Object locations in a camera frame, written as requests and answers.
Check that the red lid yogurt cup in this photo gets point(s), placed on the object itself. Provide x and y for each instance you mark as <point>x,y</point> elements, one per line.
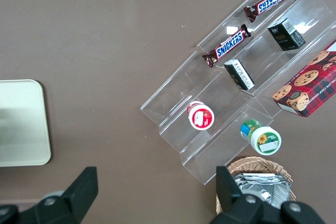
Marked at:
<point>200,116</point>

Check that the clear acrylic stepped display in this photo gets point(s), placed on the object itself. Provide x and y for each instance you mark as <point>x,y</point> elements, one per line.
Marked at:
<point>183,87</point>

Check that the green lid sunflower cup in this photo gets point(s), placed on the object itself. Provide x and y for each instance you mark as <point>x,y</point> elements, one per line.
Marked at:
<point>262,138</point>

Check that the small black box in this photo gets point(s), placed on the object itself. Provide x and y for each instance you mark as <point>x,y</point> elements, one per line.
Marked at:
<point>239,74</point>
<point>286,35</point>

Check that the silver foil packs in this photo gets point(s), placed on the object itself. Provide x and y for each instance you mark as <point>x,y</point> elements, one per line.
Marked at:
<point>265,187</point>

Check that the cream rectangular tray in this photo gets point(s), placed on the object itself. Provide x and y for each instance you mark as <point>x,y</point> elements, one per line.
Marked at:
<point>23,124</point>

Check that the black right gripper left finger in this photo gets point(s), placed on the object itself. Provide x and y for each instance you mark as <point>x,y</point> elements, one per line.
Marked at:
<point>78,195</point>

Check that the light tan wicker basket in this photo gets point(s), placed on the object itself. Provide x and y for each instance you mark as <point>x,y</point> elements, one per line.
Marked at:
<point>262,163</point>

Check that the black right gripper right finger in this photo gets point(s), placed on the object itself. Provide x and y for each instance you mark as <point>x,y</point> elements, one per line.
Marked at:
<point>231,203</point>

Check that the red plaid cookie box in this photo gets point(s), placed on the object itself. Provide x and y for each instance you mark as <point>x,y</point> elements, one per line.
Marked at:
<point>309,85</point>

